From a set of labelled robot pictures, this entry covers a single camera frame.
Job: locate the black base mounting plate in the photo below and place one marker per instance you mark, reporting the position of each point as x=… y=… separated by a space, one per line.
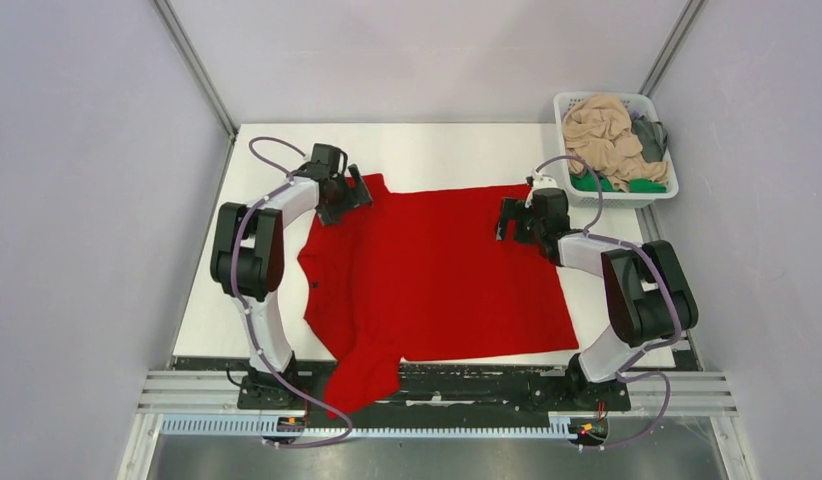
x=452 y=396

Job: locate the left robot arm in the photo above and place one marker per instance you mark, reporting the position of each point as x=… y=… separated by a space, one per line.
x=248 y=260

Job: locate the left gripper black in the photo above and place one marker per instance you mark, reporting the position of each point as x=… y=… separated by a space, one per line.
x=356 y=197

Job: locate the grey t shirt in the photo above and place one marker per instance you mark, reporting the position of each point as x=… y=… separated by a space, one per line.
x=653 y=137

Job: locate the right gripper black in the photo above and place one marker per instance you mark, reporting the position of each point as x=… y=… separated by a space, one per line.
x=513 y=209

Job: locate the beige t shirt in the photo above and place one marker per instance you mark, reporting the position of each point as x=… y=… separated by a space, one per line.
x=598 y=130

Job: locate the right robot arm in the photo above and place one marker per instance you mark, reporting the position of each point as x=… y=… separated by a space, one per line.
x=648 y=298

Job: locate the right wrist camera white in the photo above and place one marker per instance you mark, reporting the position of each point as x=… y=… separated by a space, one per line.
x=539 y=181

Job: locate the red t shirt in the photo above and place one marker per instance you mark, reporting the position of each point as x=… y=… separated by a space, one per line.
x=422 y=277

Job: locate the green t shirt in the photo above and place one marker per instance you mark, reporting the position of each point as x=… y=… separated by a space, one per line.
x=636 y=186

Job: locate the white plastic laundry basket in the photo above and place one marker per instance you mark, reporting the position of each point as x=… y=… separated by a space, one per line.
x=637 y=105

